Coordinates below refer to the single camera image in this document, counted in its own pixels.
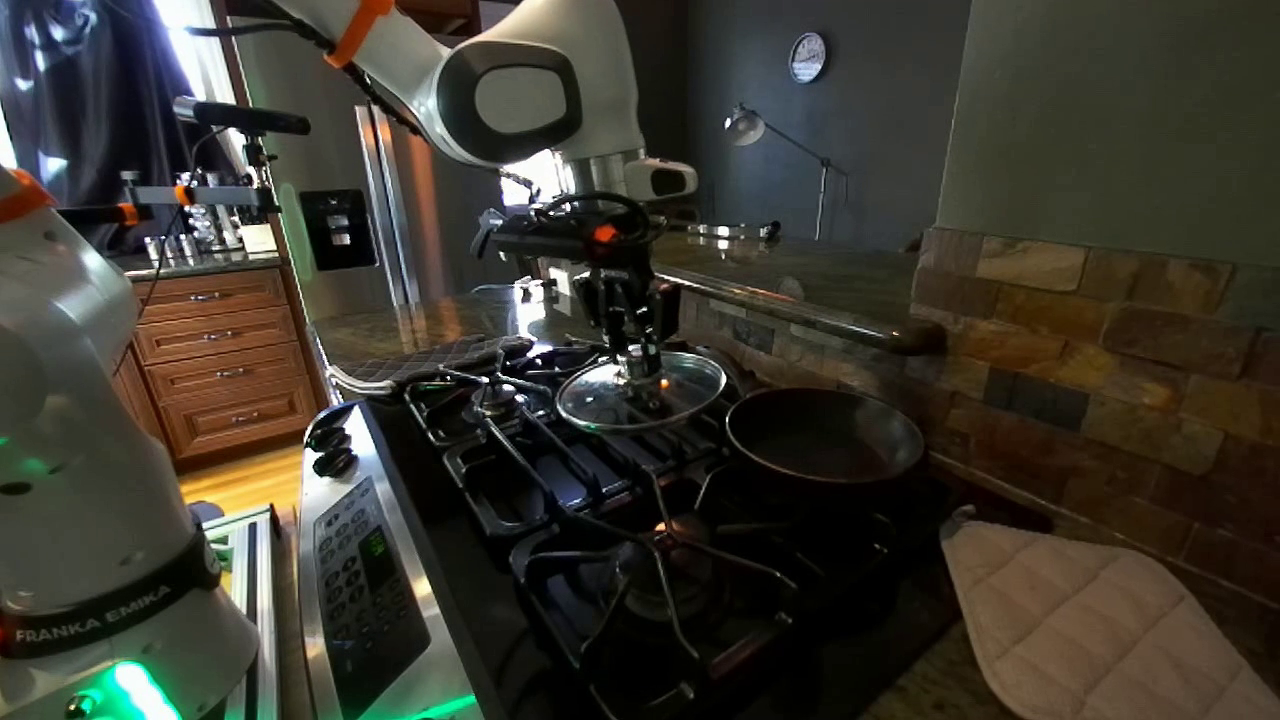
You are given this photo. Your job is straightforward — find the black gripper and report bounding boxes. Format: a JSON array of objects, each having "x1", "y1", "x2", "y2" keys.
[{"x1": 594, "y1": 259, "x2": 684, "y2": 384}]

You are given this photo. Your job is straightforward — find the glass lid with metal knob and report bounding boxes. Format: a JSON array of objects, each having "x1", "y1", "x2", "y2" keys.
[{"x1": 553, "y1": 347, "x2": 731, "y2": 434}]

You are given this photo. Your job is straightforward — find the black frying pan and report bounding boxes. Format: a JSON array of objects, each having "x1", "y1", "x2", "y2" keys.
[{"x1": 719, "y1": 384, "x2": 932, "y2": 491}]

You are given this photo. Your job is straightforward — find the black gas stove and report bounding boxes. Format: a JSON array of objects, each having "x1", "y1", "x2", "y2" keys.
[{"x1": 293, "y1": 328, "x2": 972, "y2": 720}]

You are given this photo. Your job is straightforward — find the stainless steel refrigerator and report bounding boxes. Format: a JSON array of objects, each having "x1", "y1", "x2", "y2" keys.
[{"x1": 233, "y1": 16, "x2": 512, "y2": 317}]

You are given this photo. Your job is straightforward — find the black stove knob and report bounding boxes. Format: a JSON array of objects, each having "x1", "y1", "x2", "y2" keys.
[
  {"x1": 302, "y1": 400, "x2": 359, "y2": 451},
  {"x1": 314, "y1": 439, "x2": 359, "y2": 480}
]

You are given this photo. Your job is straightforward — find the black fridge dispenser panel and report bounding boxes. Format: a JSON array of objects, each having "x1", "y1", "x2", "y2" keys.
[{"x1": 296, "y1": 187, "x2": 375, "y2": 271}]

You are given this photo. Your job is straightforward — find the wooden drawer cabinet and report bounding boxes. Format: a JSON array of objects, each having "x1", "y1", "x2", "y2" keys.
[{"x1": 113, "y1": 255, "x2": 332, "y2": 471}]

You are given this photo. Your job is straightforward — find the beige quilted pot holder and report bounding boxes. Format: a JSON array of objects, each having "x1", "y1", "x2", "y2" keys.
[{"x1": 935, "y1": 508, "x2": 1280, "y2": 720}]

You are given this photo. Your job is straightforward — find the dark hanging jacket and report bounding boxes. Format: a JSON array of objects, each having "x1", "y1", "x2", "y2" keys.
[{"x1": 0, "y1": 0, "x2": 178, "y2": 214}]

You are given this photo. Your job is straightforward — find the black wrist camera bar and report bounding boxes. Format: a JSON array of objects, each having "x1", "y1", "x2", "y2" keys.
[{"x1": 532, "y1": 212, "x2": 671, "y2": 271}]

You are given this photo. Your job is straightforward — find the round wall clock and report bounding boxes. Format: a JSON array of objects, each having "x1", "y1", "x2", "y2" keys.
[{"x1": 784, "y1": 29, "x2": 833, "y2": 86}]

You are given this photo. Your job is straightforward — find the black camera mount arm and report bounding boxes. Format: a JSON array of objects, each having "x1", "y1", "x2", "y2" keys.
[{"x1": 116, "y1": 131, "x2": 287, "y2": 228}]

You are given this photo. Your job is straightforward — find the black stereo camera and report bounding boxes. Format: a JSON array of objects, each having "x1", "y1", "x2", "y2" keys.
[{"x1": 169, "y1": 91, "x2": 315, "y2": 141}]

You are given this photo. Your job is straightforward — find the metal robot stand frame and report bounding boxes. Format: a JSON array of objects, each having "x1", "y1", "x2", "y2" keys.
[{"x1": 195, "y1": 498, "x2": 293, "y2": 720}]

